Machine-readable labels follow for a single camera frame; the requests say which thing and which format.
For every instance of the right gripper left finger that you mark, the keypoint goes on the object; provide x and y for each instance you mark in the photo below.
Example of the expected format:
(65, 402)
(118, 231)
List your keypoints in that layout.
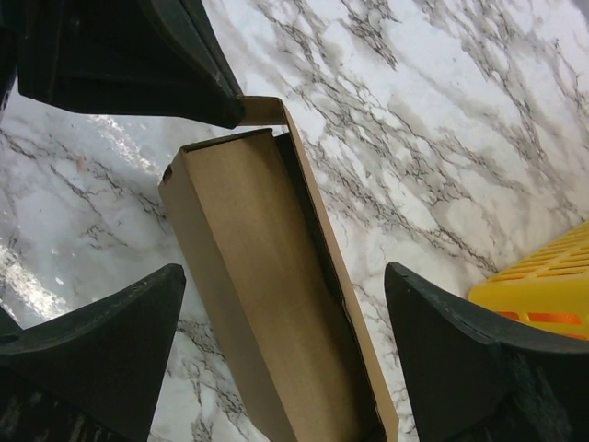
(95, 373)

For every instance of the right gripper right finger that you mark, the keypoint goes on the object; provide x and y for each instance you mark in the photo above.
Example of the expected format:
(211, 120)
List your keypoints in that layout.
(473, 375)

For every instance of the brown cardboard box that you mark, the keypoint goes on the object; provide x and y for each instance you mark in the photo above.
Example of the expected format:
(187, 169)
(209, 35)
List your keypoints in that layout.
(253, 229)

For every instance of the yellow plastic basket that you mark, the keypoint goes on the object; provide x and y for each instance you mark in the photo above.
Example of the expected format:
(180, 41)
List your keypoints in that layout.
(547, 289)

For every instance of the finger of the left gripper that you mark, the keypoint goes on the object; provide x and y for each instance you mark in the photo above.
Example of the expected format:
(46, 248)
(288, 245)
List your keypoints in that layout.
(154, 58)

